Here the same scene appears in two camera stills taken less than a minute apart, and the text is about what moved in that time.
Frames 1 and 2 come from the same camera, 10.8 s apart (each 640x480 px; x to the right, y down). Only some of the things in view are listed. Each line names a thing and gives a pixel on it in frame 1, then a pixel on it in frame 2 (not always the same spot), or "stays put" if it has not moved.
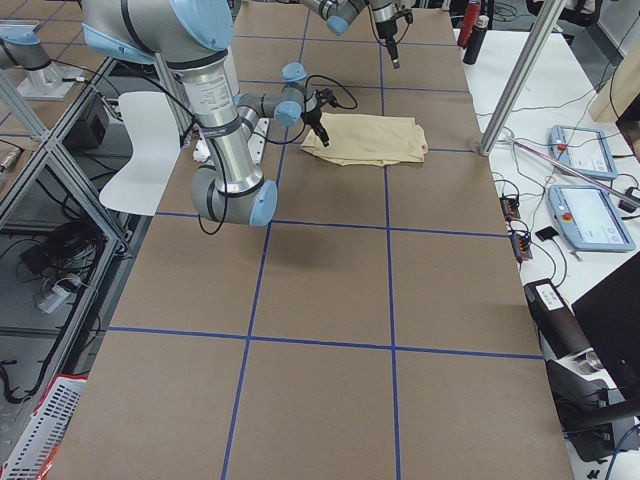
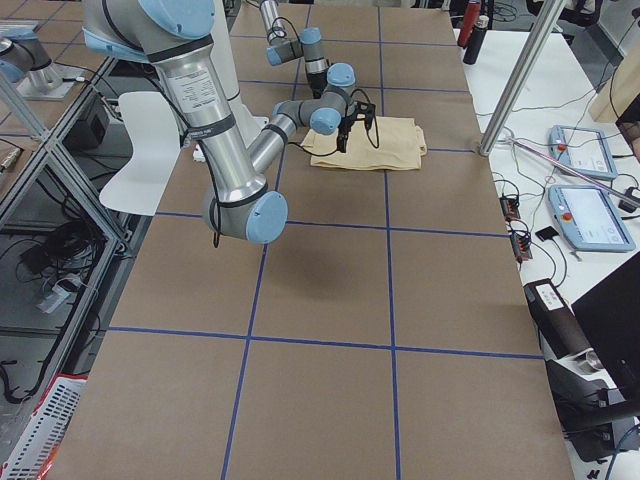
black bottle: [476, 39] stays put
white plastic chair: [156, 148] stays put
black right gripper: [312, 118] → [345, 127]
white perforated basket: [38, 442] stays put
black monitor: [609, 314] stays put
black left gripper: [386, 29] → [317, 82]
